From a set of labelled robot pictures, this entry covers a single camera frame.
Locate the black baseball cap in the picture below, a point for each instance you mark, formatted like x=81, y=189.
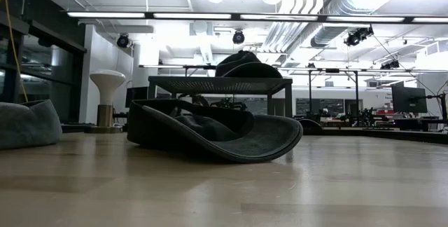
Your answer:
x=245, y=67
x=266, y=139

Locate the grey-blue baseball cap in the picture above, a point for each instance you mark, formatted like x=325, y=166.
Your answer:
x=28, y=125

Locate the black monitor on arm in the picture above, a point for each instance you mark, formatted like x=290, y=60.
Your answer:
x=409, y=99

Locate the grey perforated metal rack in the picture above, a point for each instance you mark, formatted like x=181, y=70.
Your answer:
x=224, y=85

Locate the black ceiling spot lamp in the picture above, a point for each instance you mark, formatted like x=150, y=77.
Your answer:
x=123, y=40
x=238, y=37
x=390, y=65

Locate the black desk monitor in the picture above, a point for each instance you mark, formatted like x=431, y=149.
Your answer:
x=136, y=96

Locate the long ceiling light bar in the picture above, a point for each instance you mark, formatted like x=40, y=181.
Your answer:
x=192, y=15

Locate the black domed object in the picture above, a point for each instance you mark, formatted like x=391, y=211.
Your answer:
x=312, y=124

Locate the white mushroom-shaped lamp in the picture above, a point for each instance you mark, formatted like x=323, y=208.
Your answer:
x=106, y=80

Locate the black spot lamp cluster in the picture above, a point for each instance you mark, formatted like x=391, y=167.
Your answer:
x=357, y=37

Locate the distant black station frame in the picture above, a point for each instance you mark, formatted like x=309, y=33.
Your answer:
x=332, y=70

